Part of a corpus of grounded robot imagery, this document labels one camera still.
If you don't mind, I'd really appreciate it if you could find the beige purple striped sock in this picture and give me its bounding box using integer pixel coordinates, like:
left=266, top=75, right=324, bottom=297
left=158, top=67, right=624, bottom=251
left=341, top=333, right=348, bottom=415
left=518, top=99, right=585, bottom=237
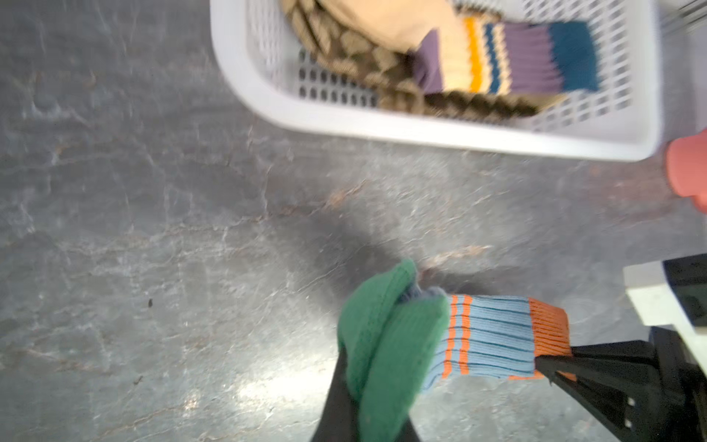
left=323, top=0, right=599, bottom=96

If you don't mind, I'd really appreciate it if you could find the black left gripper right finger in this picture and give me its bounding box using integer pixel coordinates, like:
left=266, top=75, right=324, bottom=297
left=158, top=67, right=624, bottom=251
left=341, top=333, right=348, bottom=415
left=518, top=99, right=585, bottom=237
left=399, top=419, right=421, bottom=442

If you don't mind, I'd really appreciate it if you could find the blue green orange sock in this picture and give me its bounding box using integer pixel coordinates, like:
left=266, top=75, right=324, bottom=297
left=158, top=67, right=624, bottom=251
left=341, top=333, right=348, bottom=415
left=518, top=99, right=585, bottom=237
left=337, top=260, right=572, bottom=441

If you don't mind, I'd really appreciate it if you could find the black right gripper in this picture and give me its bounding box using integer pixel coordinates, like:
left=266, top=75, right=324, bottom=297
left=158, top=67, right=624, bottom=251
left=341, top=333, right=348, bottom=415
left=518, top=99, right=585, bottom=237
left=535, top=327, right=706, bottom=441

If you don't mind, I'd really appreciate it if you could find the pink watering can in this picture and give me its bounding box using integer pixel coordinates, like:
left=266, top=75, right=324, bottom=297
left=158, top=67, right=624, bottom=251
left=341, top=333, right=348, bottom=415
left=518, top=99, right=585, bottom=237
left=666, top=129, right=707, bottom=214

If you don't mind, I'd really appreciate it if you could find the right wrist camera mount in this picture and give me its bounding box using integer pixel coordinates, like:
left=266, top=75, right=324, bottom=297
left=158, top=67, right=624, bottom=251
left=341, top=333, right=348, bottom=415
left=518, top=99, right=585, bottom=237
left=623, top=253, right=706, bottom=371

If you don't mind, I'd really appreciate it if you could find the white plastic perforated basket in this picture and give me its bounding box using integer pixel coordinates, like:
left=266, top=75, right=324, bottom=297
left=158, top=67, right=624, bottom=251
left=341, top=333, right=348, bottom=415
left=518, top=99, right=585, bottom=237
left=210, top=1, right=663, bottom=161

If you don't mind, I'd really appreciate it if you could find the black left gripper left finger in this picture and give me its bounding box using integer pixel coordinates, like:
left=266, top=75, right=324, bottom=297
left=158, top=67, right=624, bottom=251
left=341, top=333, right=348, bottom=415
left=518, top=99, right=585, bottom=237
left=311, top=353, right=358, bottom=442

